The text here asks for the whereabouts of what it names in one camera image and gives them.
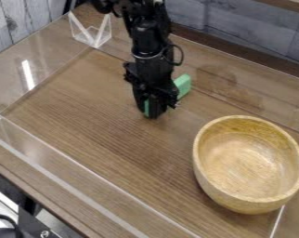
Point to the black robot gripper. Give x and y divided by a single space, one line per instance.
149 76

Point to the green rectangular block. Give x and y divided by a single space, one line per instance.
182 85

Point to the light wooden bowl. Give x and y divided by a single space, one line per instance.
245 164

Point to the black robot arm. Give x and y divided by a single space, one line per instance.
148 27

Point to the clear acrylic corner bracket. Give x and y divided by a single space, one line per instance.
91 36

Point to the clear acrylic enclosure wall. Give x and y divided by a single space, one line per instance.
108 170

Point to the black metal table bracket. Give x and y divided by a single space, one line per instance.
31 228

